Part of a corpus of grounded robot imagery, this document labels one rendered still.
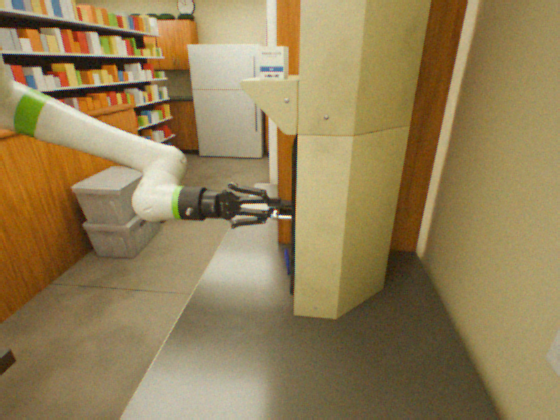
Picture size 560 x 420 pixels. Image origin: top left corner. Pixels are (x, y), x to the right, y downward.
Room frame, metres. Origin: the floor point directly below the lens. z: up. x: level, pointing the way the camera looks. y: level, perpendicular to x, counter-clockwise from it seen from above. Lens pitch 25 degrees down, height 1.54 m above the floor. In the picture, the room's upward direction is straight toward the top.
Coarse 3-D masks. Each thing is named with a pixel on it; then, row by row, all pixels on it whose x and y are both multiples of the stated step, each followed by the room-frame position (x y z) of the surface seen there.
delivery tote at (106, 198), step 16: (96, 176) 2.66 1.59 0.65; (112, 176) 2.66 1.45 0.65; (128, 176) 2.67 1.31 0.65; (80, 192) 2.38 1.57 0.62; (96, 192) 2.36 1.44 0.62; (112, 192) 2.35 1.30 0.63; (128, 192) 2.48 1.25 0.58; (96, 208) 2.39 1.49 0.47; (112, 208) 2.37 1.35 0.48; (128, 208) 2.45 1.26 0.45
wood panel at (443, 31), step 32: (288, 0) 1.03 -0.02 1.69; (448, 0) 0.98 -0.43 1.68; (288, 32) 1.03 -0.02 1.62; (448, 32) 0.98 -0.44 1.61; (288, 64) 1.03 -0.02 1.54; (448, 64) 0.98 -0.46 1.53; (416, 96) 0.99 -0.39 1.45; (416, 128) 0.99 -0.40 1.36; (288, 160) 1.03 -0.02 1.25; (416, 160) 0.98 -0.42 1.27; (288, 192) 1.03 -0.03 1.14; (416, 192) 0.98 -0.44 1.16; (288, 224) 1.03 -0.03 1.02; (416, 224) 0.98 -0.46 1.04
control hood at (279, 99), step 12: (240, 84) 0.67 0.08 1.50; (252, 84) 0.67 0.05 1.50; (264, 84) 0.66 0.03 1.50; (276, 84) 0.66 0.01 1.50; (288, 84) 0.66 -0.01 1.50; (252, 96) 0.67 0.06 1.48; (264, 96) 0.66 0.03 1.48; (276, 96) 0.66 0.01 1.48; (288, 96) 0.66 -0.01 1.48; (264, 108) 0.66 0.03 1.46; (276, 108) 0.66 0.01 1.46; (288, 108) 0.66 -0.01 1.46; (276, 120) 0.66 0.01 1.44; (288, 120) 0.66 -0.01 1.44; (288, 132) 0.66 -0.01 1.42
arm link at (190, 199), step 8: (184, 192) 0.78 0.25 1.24; (192, 192) 0.78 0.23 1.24; (200, 192) 0.78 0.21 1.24; (184, 200) 0.76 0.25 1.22; (192, 200) 0.76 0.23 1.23; (200, 200) 0.77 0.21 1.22; (184, 208) 0.75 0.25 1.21; (192, 208) 0.75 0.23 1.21; (200, 208) 0.76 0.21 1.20; (184, 216) 0.76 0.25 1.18; (192, 216) 0.75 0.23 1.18; (200, 216) 0.76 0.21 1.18
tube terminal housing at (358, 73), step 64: (320, 0) 0.65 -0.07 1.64; (384, 0) 0.67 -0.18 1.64; (320, 64) 0.65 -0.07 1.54; (384, 64) 0.69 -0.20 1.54; (320, 128) 0.65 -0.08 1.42; (384, 128) 0.71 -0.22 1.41; (320, 192) 0.65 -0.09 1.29; (384, 192) 0.73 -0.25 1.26; (320, 256) 0.65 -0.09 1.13; (384, 256) 0.75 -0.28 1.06
